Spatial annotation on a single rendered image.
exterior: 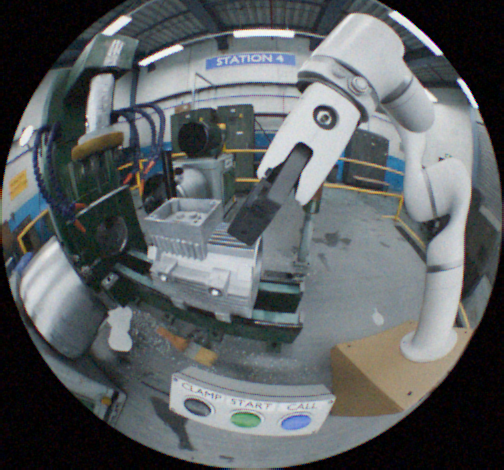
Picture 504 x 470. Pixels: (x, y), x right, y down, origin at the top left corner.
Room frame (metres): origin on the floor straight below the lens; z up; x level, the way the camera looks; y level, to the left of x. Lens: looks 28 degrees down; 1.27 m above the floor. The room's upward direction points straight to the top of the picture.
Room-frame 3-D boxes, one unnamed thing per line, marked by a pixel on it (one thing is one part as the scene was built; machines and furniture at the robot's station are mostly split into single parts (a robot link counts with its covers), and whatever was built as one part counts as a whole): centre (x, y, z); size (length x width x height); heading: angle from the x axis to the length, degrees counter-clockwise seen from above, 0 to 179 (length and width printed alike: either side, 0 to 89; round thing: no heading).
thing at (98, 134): (0.32, 0.42, 1.43); 0.18 x 0.18 x 0.48
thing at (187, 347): (0.12, 0.19, 0.80); 0.21 x 0.05 x 0.01; 70
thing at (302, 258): (0.50, -0.20, 1.01); 0.08 x 0.08 x 0.42; 78
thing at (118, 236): (0.33, 0.48, 1.02); 0.15 x 0.02 x 0.15; 168
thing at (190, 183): (0.64, 0.32, 1.04); 0.41 x 0.25 x 0.25; 168
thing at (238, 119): (3.66, 0.34, 0.98); 0.72 x 0.49 x 1.96; 84
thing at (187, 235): (0.26, 0.13, 1.11); 0.12 x 0.11 x 0.07; 79
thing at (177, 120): (3.77, 1.33, 0.99); 1.02 x 0.49 x 1.98; 84
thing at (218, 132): (0.93, 0.23, 1.16); 0.33 x 0.26 x 0.42; 168
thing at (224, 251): (0.25, 0.09, 1.02); 0.20 x 0.19 x 0.19; 79
